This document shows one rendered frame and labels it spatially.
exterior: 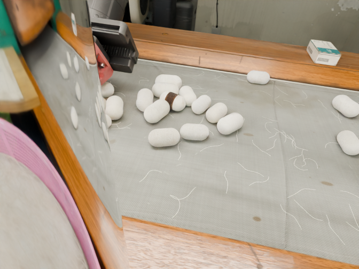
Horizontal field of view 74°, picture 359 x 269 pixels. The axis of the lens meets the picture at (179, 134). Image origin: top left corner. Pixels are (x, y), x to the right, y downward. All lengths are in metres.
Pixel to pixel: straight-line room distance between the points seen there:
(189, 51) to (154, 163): 0.25
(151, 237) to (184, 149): 0.11
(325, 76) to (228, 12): 1.92
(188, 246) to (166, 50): 0.34
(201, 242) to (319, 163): 0.17
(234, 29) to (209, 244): 2.27
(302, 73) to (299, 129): 0.15
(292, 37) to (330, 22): 0.29
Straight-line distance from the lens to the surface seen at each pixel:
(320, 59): 0.47
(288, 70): 0.45
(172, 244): 0.17
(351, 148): 0.31
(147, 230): 0.17
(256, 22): 2.38
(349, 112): 0.38
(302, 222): 0.23
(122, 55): 0.30
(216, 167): 0.24
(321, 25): 2.51
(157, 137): 0.24
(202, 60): 0.43
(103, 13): 0.30
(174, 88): 0.32
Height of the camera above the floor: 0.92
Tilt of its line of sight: 40 degrees down
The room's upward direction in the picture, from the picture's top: 6 degrees clockwise
